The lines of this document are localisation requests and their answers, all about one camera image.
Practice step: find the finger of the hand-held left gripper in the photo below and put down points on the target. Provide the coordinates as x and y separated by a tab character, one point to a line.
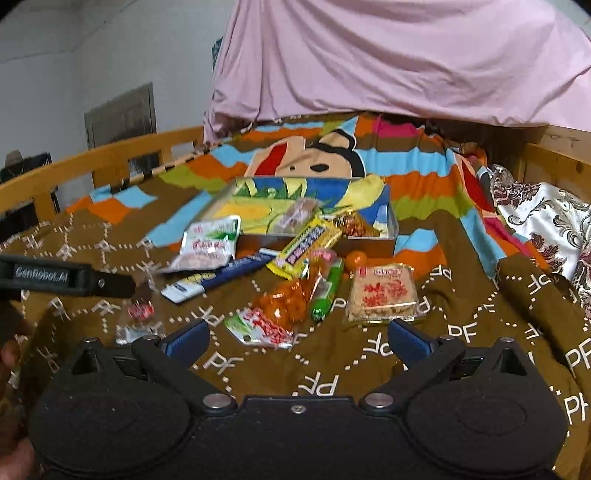
115	284

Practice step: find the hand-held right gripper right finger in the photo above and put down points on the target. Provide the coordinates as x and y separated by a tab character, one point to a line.
408	339

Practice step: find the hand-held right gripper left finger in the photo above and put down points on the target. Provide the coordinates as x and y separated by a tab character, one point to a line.
187	339

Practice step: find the clear rice cracker packet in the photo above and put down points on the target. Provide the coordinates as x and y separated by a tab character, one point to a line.
381	293

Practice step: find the red white snack packet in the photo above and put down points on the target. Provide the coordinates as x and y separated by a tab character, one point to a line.
263	330

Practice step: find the blue long snack packet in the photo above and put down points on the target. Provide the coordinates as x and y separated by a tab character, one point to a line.
231	272

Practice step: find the green snack tube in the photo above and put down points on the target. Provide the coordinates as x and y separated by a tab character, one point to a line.
325	295

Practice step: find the white green snack packet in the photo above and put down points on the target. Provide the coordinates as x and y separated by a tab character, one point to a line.
207	244

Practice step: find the orange clear snack packet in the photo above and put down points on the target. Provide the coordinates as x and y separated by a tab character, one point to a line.
281	302

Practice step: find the grey box with cartoon print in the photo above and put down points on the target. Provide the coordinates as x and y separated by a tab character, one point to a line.
323	189

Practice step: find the person's left hand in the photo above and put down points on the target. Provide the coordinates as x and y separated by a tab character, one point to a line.
8	360

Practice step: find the small red wrapped candy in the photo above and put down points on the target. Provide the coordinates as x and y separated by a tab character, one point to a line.
141	310

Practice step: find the small clear wrapper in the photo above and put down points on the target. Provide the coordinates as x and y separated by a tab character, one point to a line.
138	331

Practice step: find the printed brown cartoon blanket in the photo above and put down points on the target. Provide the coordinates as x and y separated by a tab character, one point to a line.
92	240

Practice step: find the mandarin orange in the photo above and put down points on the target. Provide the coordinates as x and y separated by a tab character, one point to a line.
356	260

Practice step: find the pink wrapped candy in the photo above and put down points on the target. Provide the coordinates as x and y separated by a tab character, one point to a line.
322	257

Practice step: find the gold orange snack packet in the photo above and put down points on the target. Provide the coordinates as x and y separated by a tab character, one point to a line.
358	226

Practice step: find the yellow biscuit packet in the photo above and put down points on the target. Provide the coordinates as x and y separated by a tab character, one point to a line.
304	247

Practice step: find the brown snack bar packet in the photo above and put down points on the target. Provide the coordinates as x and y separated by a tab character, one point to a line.
298	214

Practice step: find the white floral cloth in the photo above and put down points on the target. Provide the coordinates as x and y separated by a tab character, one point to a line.
545	217

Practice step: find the pink bed sheet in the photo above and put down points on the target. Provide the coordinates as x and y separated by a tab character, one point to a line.
392	55

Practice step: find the grey wall frame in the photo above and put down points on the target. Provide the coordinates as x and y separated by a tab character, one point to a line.
120	115

